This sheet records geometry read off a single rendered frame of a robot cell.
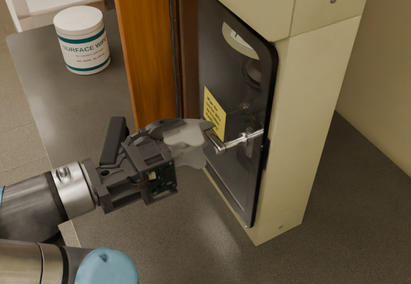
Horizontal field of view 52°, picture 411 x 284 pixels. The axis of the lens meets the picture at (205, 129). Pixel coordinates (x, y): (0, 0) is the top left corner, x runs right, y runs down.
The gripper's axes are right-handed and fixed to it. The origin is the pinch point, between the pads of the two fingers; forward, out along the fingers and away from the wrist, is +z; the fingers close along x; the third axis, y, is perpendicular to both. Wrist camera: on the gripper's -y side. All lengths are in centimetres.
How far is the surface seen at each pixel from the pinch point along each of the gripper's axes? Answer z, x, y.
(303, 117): 10.2, 5.8, 11.4
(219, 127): 4.0, -3.0, -2.8
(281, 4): 3.4, 25.0, 13.7
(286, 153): 8.5, -1.1, 10.6
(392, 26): 48.3, 2.4, -7.0
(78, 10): -4, -2, -68
